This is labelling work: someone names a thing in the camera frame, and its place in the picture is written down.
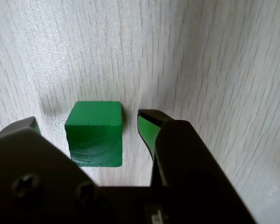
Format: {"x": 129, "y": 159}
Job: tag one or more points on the green cube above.
{"x": 95, "y": 133}

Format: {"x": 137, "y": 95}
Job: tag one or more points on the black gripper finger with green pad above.
{"x": 191, "y": 168}
{"x": 30, "y": 177}

